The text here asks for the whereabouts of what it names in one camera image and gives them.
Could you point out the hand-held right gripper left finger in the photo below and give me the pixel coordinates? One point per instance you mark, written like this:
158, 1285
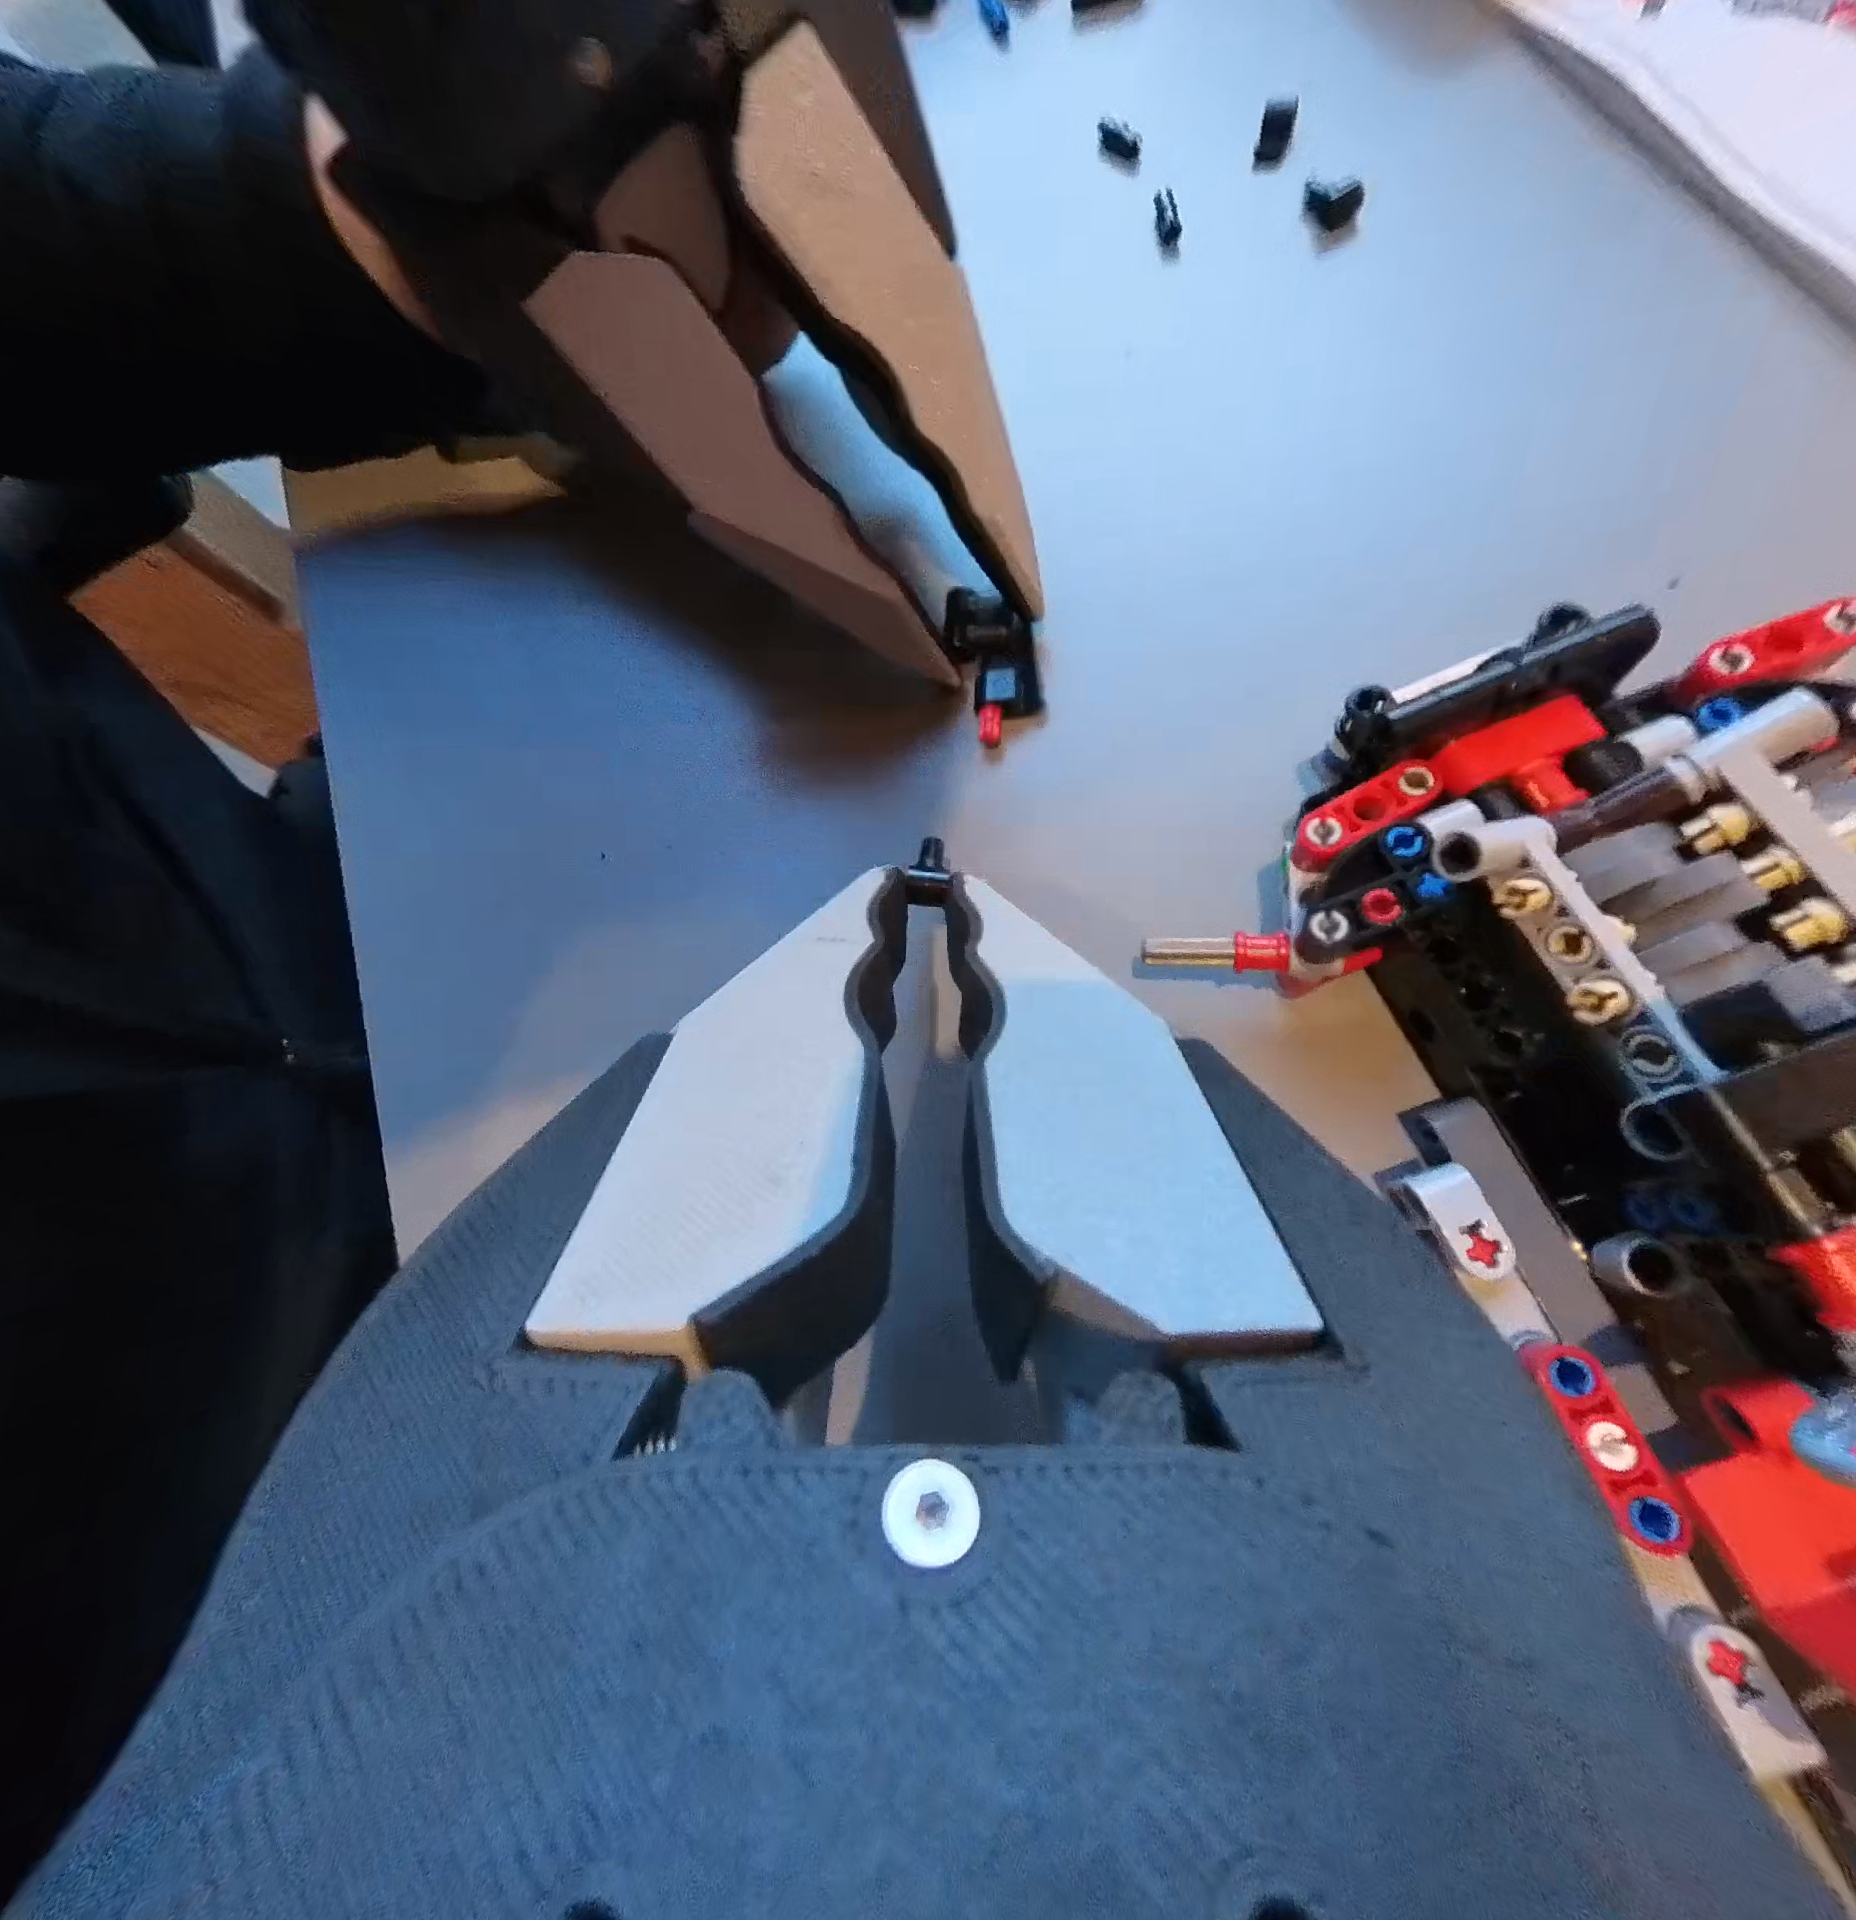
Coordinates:
717, 1168

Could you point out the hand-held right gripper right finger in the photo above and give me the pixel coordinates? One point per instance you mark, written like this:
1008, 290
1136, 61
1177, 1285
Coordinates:
1121, 1168

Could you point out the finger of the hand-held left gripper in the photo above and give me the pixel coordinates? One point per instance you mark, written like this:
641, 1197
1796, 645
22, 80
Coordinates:
673, 404
868, 225

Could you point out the black connector pin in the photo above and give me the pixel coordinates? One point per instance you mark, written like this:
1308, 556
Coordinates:
928, 869

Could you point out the small black brick assembly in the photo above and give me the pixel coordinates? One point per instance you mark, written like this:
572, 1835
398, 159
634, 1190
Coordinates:
997, 645

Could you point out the person's left forearm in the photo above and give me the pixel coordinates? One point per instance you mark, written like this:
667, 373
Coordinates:
146, 269

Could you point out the small black brick connector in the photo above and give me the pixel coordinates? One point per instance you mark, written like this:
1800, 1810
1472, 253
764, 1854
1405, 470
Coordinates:
1118, 137

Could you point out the short black brick pin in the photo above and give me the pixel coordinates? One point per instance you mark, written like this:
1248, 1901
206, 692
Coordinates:
1165, 213

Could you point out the black angled brick piece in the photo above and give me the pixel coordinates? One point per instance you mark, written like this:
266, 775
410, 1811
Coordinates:
1276, 126

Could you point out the black stubby brick piece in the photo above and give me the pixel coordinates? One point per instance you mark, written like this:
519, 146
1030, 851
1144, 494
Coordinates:
1333, 199

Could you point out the toy brick car model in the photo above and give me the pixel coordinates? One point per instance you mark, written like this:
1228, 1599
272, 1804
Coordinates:
1543, 929

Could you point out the person's dark clothing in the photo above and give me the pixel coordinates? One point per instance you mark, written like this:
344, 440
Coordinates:
146, 1200

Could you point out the building instruction booklet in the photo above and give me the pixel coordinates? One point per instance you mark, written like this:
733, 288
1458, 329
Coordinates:
1737, 120

